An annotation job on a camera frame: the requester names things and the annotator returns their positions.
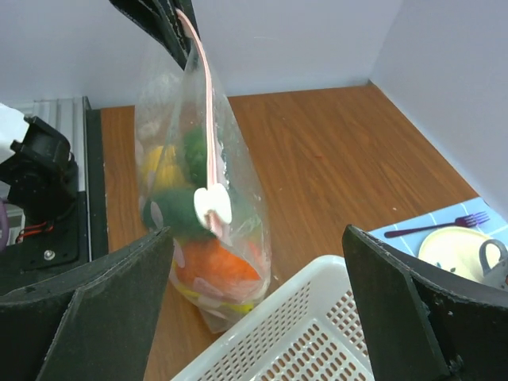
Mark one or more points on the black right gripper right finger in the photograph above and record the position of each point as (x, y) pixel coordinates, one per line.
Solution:
(421, 322)

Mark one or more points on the purple plastic fork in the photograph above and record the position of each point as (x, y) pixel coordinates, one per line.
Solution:
(468, 221)

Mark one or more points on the orange felt fake food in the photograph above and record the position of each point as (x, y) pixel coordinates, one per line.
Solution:
(208, 266)

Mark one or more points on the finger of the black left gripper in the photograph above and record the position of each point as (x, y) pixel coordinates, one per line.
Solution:
(158, 18)

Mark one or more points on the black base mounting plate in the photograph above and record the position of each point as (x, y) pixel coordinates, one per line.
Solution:
(12, 277)

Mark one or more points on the yellow felt fake food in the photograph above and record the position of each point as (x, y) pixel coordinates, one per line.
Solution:
(160, 169)

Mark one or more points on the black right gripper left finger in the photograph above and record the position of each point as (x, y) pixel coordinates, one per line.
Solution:
(96, 321)

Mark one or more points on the grey ceramic mug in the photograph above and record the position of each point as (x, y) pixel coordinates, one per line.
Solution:
(494, 276)

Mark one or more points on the clear zip top bag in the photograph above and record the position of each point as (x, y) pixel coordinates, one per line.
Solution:
(231, 206)

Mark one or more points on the white perforated plastic basket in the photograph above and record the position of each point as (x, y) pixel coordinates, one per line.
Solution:
(308, 329)

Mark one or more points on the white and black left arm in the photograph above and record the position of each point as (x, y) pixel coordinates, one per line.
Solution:
(36, 160)

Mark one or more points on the green felt fake food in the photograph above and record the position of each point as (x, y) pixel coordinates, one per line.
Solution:
(196, 156)

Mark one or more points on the cream and teal plate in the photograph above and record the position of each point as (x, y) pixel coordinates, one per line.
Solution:
(456, 250)

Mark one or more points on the dark green felt cucumber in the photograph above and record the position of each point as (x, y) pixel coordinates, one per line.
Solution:
(174, 208)

